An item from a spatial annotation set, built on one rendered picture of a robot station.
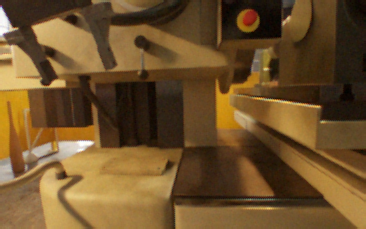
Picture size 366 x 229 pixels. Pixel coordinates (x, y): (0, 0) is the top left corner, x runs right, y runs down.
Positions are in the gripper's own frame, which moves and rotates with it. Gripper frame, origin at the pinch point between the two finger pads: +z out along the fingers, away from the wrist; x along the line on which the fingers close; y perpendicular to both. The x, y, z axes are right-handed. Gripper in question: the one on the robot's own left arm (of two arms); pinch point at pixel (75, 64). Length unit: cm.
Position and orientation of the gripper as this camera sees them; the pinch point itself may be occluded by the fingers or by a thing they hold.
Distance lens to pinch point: 40.4
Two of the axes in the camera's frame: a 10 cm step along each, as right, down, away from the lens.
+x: -9.8, 1.4, 1.7
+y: 0.8, -5.1, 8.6
